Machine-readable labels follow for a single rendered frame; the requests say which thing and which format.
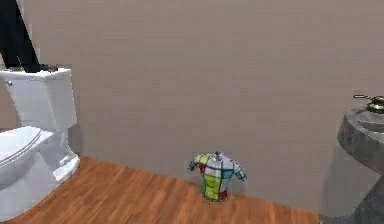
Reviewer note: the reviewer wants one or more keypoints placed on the colourful checked shirt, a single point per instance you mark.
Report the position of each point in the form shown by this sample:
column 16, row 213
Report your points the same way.
column 216, row 178

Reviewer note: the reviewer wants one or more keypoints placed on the white toilet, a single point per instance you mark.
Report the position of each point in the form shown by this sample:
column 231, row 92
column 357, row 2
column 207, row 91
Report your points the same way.
column 40, row 100

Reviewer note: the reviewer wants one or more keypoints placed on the brass tap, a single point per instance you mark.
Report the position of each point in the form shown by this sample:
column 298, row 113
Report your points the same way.
column 375, row 104

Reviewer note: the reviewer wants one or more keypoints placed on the grey stone pedestal sink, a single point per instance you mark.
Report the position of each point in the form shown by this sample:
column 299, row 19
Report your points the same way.
column 363, row 140

